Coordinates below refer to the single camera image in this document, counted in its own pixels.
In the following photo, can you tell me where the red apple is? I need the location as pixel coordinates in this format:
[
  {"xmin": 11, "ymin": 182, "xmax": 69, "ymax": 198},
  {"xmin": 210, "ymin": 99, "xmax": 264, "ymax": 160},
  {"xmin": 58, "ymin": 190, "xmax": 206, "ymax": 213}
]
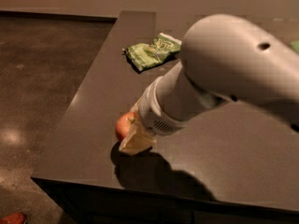
[{"xmin": 115, "ymin": 112, "xmax": 135, "ymax": 142}]

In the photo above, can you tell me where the red object on floor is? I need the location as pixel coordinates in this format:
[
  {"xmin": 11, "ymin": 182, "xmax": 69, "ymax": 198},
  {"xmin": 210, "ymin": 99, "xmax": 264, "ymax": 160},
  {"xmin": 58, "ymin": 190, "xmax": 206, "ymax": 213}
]
[{"xmin": 0, "ymin": 212, "xmax": 27, "ymax": 224}]

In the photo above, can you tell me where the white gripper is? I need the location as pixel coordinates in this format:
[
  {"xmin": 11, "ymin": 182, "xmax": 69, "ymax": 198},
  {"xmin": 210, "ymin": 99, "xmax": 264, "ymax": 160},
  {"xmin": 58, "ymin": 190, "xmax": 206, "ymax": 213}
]
[{"xmin": 119, "ymin": 62, "xmax": 219, "ymax": 156}]

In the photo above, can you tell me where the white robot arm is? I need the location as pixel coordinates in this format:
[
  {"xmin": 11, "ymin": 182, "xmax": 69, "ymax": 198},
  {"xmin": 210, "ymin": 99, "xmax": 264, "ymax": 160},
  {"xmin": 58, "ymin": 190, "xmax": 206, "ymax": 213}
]
[{"xmin": 119, "ymin": 14, "xmax": 299, "ymax": 155}]

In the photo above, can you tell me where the green chip bag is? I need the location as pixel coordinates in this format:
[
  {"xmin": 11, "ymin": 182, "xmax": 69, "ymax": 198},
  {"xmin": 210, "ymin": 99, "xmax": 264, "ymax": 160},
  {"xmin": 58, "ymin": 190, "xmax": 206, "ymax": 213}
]
[{"xmin": 123, "ymin": 33, "xmax": 181, "ymax": 72}]

